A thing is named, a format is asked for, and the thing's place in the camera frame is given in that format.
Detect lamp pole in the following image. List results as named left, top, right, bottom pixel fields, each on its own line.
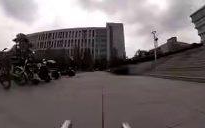
left=151, top=30, right=159, bottom=62

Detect robot's own part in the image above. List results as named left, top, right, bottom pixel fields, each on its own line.
left=121, top=122, right=132, bottom=128
left=60, top=119, right=72, bottom=128

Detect wide grey stone steps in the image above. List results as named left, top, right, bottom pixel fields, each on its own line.
left=128, top=44, right=205, bottom=84

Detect row of dark trees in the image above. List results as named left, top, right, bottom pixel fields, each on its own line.
left=34, top=46, right=112, bottom=72

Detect low distant building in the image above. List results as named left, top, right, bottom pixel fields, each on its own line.
left=148, top=36, right=192, bottom=56

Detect large curved grey building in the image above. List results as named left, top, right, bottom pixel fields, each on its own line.
left=24, top=22, right=127, bottom=63

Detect dark tree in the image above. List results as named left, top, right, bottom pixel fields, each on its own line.
left=10, top=32, right=35, bottom=61

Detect grey paved plaza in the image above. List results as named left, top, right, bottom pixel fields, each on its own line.
left=0, top=70, right=205, bottom=128

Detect row of parked motorcycles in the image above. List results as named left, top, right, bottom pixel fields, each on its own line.
left=0, top=48, right=78, bottom=90

